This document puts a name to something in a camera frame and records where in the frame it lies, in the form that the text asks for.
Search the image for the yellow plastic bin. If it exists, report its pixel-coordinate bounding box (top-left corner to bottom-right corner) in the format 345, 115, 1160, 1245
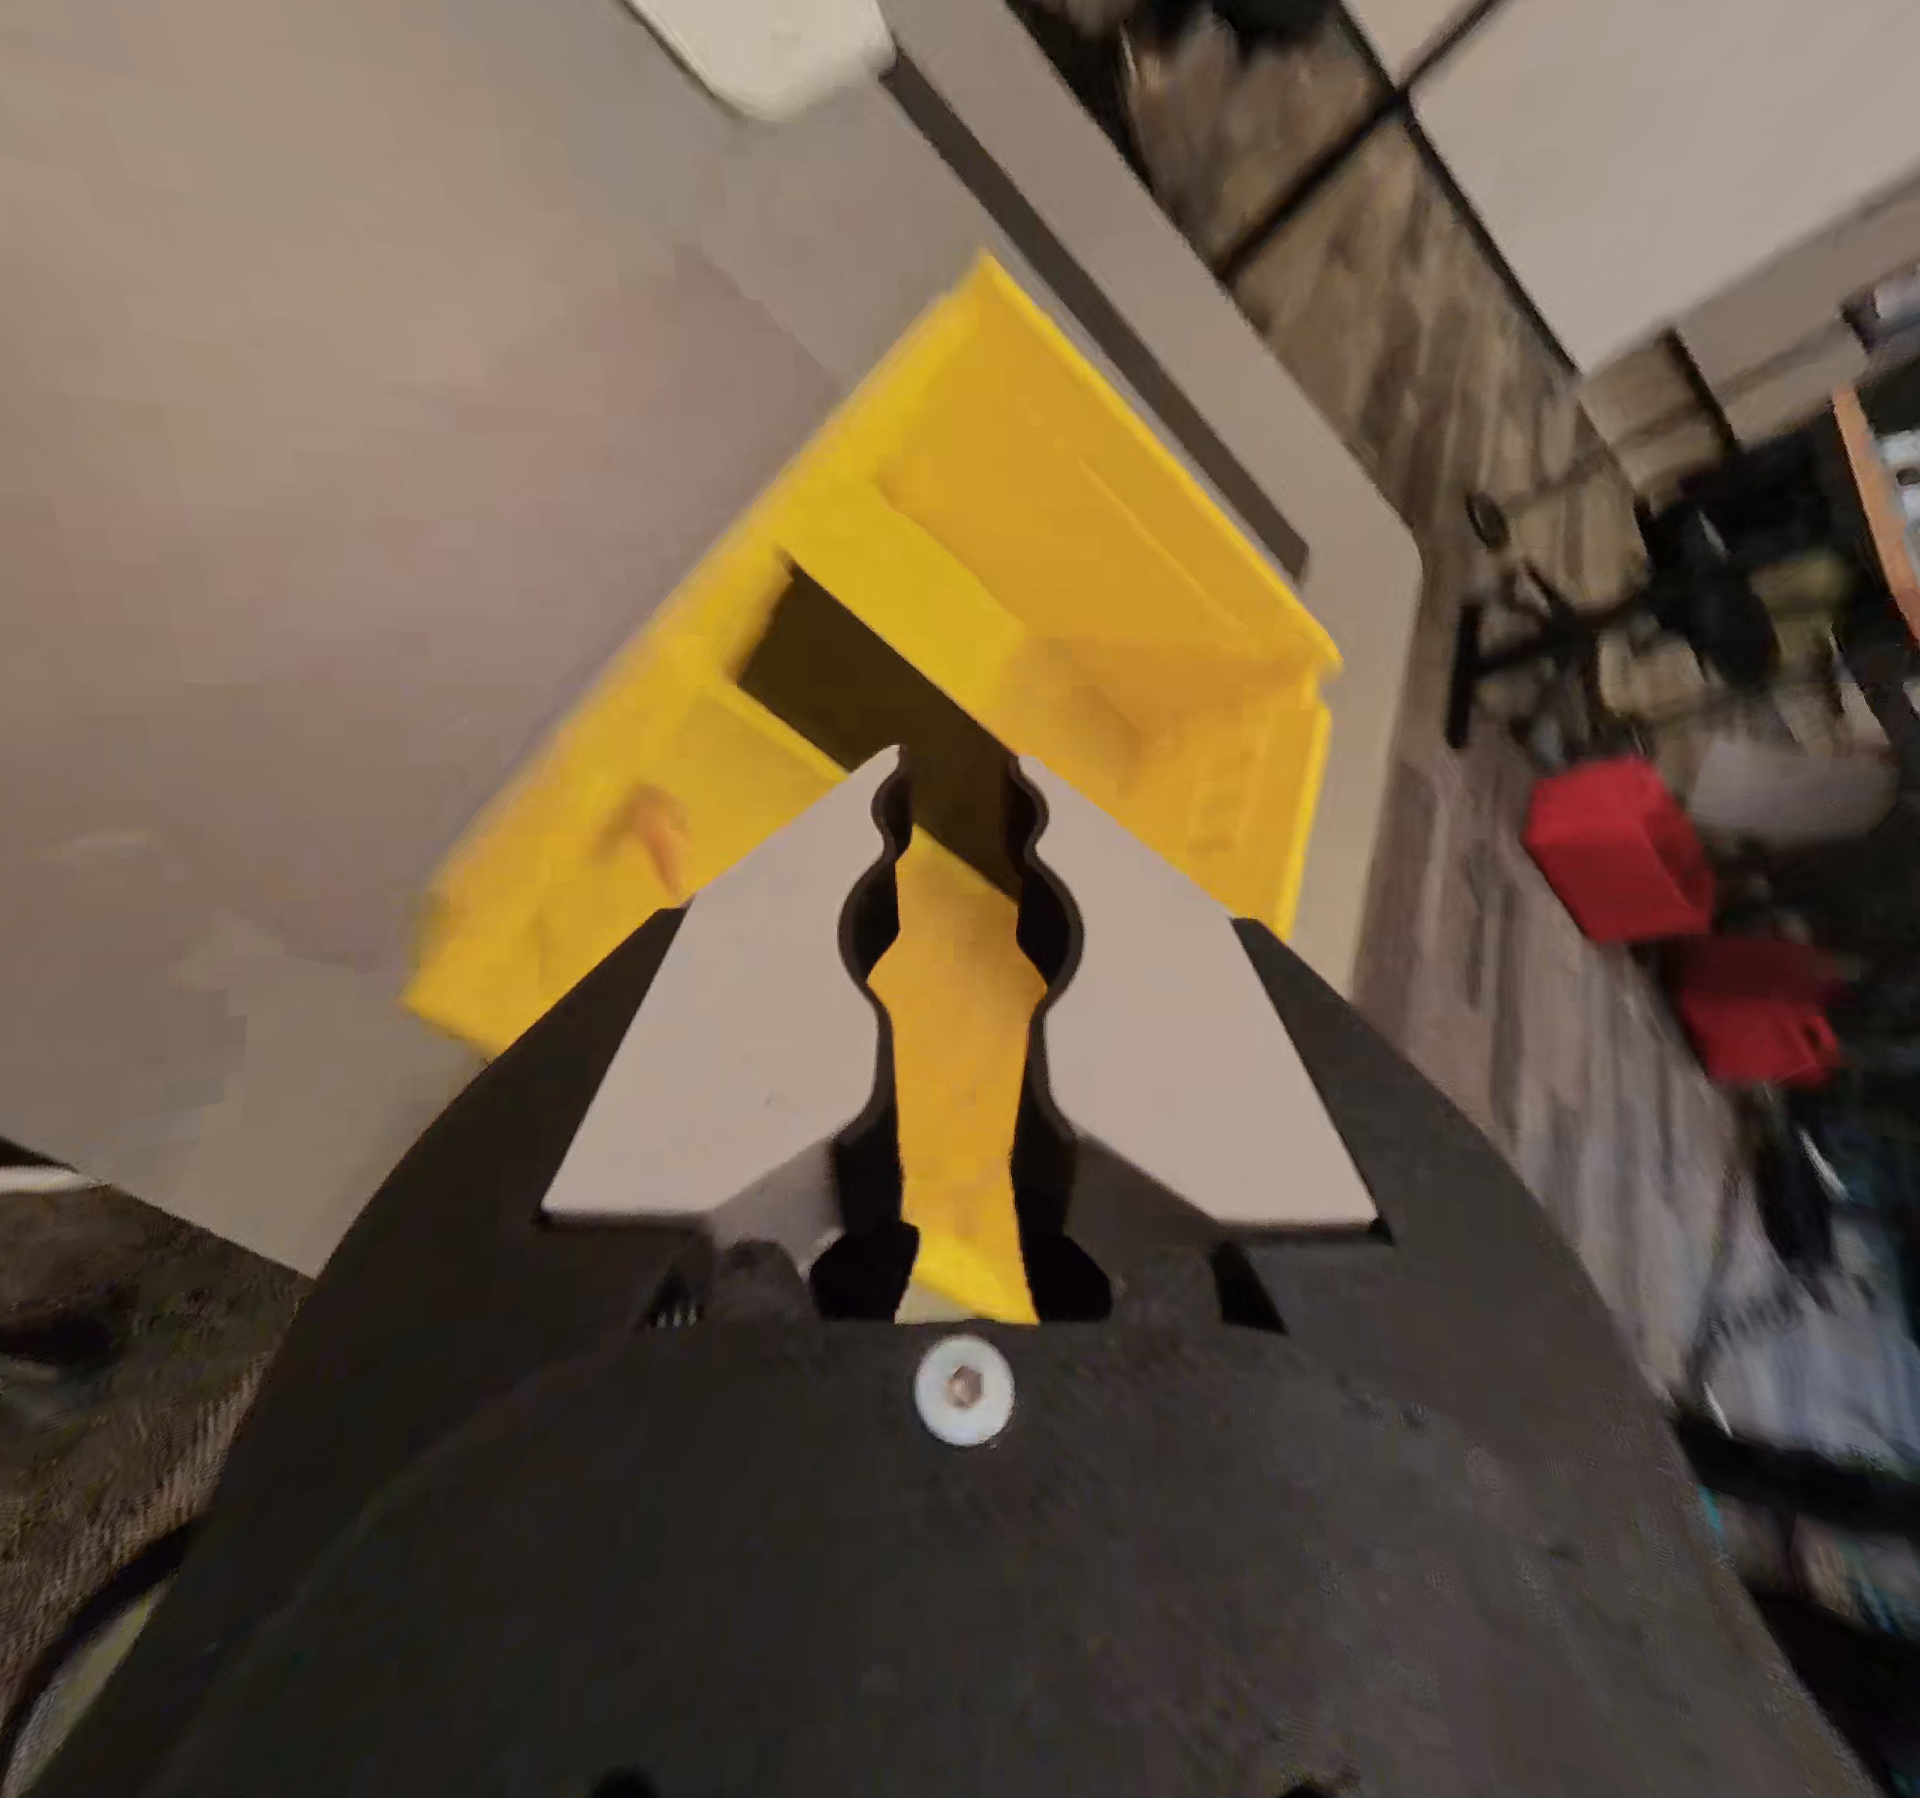
396, 248, 1341, 1325

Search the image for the white table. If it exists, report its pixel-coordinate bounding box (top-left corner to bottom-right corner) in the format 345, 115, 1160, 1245
1333, 0, 1920, 374

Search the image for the black bin divider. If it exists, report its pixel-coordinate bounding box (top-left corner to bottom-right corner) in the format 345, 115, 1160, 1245
737, 559, 1023, 886

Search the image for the black chair base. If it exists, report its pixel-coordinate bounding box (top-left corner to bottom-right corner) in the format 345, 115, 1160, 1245
1446, 492, 1786, 749

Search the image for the red plastic bin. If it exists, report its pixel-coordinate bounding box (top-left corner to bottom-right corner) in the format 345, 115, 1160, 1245
1522, 755, 1718, 945
1672, 935, 1844, 1087

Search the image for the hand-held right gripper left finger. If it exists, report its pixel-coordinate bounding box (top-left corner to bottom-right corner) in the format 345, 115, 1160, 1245
541, 741, 921, 1283

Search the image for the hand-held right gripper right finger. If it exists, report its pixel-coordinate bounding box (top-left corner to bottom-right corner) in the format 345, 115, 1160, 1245
1011, 755, 1379, 1305

